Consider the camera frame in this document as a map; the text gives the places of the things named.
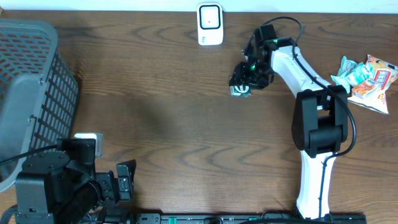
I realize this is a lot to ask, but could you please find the dark green round-logo packet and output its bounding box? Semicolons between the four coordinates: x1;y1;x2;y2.
230;85;251;97

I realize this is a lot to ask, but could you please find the teal wet wipes pack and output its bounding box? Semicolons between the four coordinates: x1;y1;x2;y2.
331;56;358;93

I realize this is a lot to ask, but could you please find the small teal tissue pack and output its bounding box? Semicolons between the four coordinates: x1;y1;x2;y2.
346;62;374;86

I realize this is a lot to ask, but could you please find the orange tissue pack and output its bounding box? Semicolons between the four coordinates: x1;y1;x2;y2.
352;78;381;99

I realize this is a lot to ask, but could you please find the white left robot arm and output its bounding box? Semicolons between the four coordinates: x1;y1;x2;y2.
1;139;136;224

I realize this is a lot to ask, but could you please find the white barcode scanner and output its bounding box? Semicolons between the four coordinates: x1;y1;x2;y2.
197;2;224;45

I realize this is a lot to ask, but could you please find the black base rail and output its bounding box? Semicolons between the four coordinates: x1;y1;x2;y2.
134;210;367;224

